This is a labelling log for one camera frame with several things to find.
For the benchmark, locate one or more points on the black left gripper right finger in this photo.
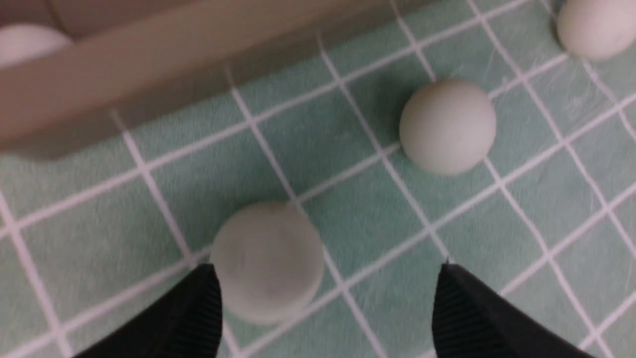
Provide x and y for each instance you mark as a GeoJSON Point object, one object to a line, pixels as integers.
{"type": "Point", "coordinates": [469, 320]}

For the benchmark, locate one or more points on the marked white ping-pong ball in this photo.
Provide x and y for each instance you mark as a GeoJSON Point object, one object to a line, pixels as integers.
{"type": "Point", "coordinates": [448, 127]}

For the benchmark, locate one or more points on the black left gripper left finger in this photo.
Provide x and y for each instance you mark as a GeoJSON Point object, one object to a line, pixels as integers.
{"type": "Point", "coordinates": [186, 322]}

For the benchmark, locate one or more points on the olive green plastic bin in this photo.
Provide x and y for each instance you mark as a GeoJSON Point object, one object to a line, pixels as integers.
{"type": "Point", "coordinates": [60, 103]}

